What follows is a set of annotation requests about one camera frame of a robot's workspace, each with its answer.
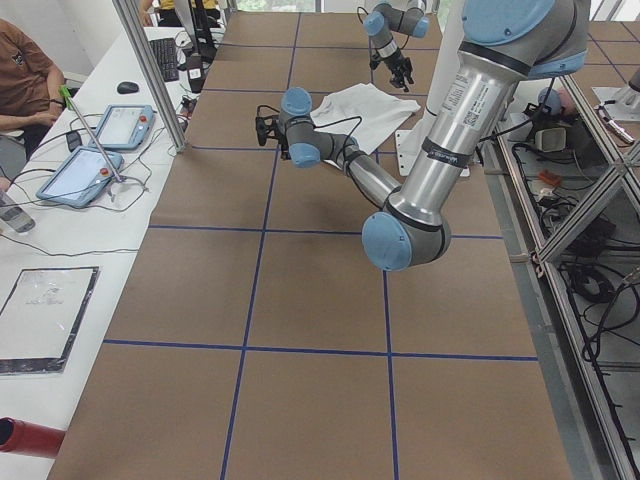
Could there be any lower blue teach pendant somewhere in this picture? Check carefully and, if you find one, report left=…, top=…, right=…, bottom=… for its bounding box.
left=36, top=146, right=114, bottom=207

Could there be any seated person brown shirt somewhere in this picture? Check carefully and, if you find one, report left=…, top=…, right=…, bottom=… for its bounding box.
left=1, top=20, right=65, bottom=157

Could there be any black keyboard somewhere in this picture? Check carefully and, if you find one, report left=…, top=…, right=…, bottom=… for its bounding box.
left=149, top=38, right=179, bottom=82

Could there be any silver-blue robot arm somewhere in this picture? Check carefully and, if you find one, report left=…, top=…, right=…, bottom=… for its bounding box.
left=272, top=1, right=590, bottom=271
left=363, top=1, right=429, bottom=92

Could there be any metal rod tool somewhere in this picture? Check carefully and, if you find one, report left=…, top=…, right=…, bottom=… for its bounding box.
left=59, top=85, right=148, bottom=193

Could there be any blue teach pendant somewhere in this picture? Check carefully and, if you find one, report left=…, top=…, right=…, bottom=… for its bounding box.
left=95, top=104, right=154, bottom=151
left=36, top=146, right=114, bottom=207

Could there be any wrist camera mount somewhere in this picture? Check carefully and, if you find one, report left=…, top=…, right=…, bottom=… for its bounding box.
left=369, top=50, right=382, bottom=71
left=255, top=115, right=281, bottom=146

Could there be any red cylinder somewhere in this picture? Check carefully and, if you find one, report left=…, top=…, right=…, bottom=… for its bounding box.
left=1, top=417, right=66, bottom=459

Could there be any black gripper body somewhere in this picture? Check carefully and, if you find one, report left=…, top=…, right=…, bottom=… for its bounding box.
left=383, top=49, right=413, bottom=78
left=278, top=141, right=291, bottom=160

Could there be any framed white sheet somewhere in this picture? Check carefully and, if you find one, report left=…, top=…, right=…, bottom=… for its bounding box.
left=1, top=266, right=99, bottom=376

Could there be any upper blue teach pendant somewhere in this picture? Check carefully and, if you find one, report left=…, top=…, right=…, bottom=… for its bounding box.
left=95, top=104, right=154, bottom=151

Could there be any white central pedestal column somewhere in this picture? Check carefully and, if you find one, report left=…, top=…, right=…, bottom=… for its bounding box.
left=395, top=0, right=464, bottom=177

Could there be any aluminium frame post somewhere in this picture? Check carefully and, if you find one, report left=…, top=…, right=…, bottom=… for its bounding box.
left=112, top=0, right=186, bottom=153

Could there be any black computer mouse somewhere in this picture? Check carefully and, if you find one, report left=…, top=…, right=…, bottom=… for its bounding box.
left=116, top=81, right=140, bottom=95

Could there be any aluminium side rack frame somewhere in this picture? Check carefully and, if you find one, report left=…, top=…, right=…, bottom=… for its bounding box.
left=469, top=19, right=640, bottom=480

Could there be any white long-sleeve printed shirt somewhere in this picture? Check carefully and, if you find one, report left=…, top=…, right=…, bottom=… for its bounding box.
left=311, top=83, right=420, bottom=154

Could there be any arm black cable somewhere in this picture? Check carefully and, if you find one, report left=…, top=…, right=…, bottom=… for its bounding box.
left=255, top=103, right=364, bottom=166
left=355, top=4, right=416, bottom=66

